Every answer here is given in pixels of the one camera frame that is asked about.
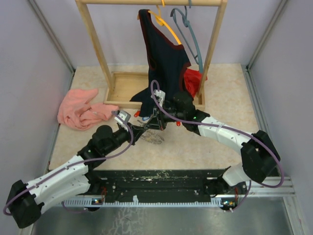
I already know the yellow hanger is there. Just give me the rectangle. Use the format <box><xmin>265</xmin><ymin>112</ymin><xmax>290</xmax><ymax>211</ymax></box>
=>
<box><xmin>147</xmin><ymin>5</ymin><xmax>182</xmax><ymax>45</ymax></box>

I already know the red key tag left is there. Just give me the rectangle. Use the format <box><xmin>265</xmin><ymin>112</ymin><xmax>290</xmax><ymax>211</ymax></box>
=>
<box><xmin>134</xmin><ymin>111</ymin><xmax>140</xmax><ymax>118</ymax></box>

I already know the wooden clothes rack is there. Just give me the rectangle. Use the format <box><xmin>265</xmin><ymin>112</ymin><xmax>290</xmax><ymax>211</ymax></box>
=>
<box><xmin>76</xmin><ymin>0</ymin><xmax>227</xmax><ymax>111</ymax></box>

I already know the dark navy vest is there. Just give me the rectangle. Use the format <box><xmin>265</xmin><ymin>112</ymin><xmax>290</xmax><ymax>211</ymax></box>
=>
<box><xmin>130</xmin><ymin>9</ymin><xmax>191</xmax><ymax>118</ymax></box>

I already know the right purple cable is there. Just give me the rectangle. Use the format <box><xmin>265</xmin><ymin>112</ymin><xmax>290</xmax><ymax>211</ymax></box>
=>
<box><xmin>150</xmin><ymin>80</ymin><xmax>286</xmax><ymax>212</ymax></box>

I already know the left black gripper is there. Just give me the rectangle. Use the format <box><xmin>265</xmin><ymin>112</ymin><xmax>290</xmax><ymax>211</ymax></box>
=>
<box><xmin>103</xmin><ymin>122</ymin><xmax>146</xmax><ymax>154</ymax></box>

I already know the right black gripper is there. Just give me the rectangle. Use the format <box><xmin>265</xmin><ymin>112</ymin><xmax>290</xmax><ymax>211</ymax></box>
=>
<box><xmin>145</xmin><ymin>102</ymin><xmax>186</xmax><ymax>131</ymax></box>

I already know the red cloth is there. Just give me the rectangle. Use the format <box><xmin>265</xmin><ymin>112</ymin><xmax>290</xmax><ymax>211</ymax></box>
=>
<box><xmin>184</xmin><ymin>69</ymin><xmax>202</xmax><ymax>97</ymax></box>

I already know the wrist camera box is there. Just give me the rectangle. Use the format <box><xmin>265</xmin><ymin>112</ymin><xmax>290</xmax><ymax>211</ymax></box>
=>
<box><xmin>116</xmin><ymin>110</ymin><xmax>131</xmax><ymax>123</ymax></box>
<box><xmin>151</xmin><ymin>89</ymin><xmax>165</xmax><ymax>106</ymax></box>

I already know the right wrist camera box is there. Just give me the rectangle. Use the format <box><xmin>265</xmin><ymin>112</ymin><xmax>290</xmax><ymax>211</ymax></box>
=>
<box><xmin>151</xmin><ymin>89</ymin><xmax>165</xmax><ymax>106</ymax></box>

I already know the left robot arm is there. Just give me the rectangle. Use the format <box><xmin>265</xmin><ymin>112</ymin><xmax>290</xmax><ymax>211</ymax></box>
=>
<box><xmin>3</xmin><ymin>123</ymin><xmax>146</xmax><ymax>229</ymax></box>

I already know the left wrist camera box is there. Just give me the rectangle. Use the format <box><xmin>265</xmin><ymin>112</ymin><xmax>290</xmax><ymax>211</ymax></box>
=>
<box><xmin>116</xmin><ymin>110</ymin><xmax>131</xmax><ymax>123</ymax></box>

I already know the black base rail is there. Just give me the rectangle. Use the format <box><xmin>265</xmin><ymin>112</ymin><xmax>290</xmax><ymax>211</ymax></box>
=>
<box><xmin>46</xmin><ymin>168</ymin><xmax>247</xmax><ymax>204</ymax></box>

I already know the pink cloth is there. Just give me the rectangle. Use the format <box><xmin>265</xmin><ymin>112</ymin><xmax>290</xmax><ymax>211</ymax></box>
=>
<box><xmin>57</xmin><ymin>89</ymin><xmax>119</xmax><ymax>131</ymax></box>

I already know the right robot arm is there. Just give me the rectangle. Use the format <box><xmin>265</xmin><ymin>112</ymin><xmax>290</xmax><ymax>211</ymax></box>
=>
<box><xmin>147</xmin><ymin>90</ymin><xmax>281</xmax><ymax>194</ymax></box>

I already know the grey-blue hanger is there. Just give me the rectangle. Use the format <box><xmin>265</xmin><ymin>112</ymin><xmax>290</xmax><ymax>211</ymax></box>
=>
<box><xmin>170</xmin><ymin>0</ymin><xmax>203</xmax><ymax>74</ymax></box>

